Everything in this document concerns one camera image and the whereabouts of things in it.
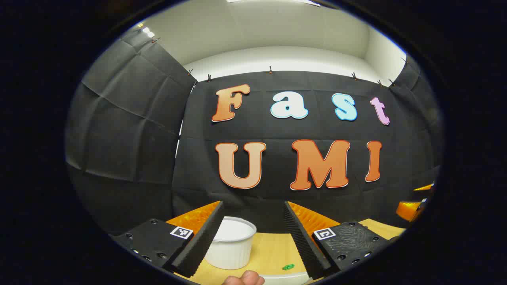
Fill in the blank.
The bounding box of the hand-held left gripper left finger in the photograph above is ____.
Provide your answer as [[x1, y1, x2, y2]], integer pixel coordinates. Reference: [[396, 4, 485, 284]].
[[109, 201, 225, 278]]

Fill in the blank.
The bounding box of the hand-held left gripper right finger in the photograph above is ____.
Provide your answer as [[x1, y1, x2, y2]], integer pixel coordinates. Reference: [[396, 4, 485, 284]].
[[284, 201, 400, 280]]

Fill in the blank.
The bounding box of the white ribbed garbage bin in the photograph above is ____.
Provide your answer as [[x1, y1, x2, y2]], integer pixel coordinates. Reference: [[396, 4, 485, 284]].
[[204, 216, 257, 270]]

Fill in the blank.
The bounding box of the wooden desktop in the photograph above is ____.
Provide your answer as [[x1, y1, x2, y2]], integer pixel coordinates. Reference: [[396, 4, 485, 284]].
[[174, 218, 406, 285]]

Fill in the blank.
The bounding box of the row of small black clips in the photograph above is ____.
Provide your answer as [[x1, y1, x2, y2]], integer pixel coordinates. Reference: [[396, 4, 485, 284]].
[[151, 36, 408, 87]]

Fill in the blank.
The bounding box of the ceiling light panel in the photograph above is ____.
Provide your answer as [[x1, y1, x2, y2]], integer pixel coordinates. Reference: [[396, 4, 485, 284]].
[[227, 0, 321, 8]]

